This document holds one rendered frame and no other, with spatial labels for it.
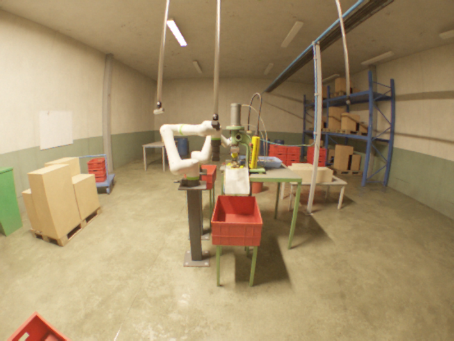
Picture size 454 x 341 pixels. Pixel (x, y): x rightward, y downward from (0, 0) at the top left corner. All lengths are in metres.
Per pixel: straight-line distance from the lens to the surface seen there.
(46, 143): 5.30
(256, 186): 4.31
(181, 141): 9.81
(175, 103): 10.96
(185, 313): 1.80
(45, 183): 2.76
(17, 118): 4.90
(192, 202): 1.89
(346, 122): 7.24
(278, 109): 10.83
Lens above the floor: 1.48
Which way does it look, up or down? 13 degrees down
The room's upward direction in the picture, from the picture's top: 1 degrees clockwise
